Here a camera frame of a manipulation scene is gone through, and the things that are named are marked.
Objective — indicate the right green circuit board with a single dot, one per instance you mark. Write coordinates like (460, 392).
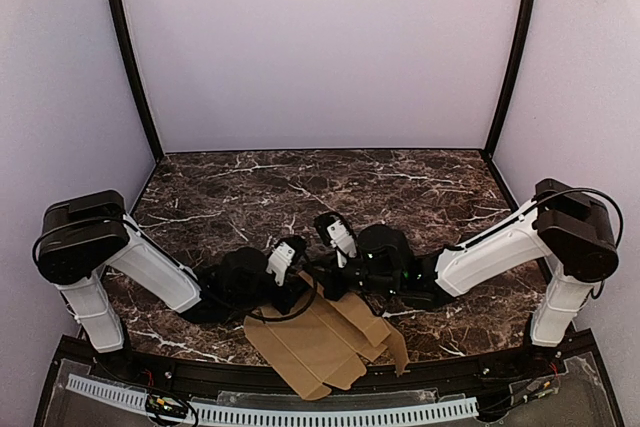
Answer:
(535, 389)

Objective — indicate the black left corner post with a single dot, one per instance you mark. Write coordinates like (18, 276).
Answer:
(134, 79)

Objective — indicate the left green circuit board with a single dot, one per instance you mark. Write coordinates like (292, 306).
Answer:
(161, 405)

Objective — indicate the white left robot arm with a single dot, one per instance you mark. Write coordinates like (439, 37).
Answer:
(82, 235)

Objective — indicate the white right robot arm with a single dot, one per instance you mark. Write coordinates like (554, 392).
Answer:
(570, 225)

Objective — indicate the white slotted cable duct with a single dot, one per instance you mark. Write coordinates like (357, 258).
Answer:
(239, 409)

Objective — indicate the black curved front rail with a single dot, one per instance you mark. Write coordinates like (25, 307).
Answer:
(581, 400)

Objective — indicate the black corner post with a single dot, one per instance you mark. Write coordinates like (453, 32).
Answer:
(134, 79)
(516, 53)

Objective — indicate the black right corner post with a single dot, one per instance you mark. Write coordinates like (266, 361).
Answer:
(516, 53)

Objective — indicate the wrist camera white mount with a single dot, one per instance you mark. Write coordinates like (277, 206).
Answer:
(284, 255)
(335, 232)

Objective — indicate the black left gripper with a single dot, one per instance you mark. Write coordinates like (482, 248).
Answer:
(288, 297)

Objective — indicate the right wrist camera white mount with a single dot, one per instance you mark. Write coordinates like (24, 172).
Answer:
(335, 232)

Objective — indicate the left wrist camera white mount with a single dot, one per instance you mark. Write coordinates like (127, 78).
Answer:
(284, 255)

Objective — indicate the brown cardboard box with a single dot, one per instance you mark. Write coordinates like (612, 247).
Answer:
(328, 346)

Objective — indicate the green circuit board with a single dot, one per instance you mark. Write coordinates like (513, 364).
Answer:
(161, 405)
(535, 389)

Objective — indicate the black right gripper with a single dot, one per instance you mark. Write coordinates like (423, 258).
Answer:
(335, 278)

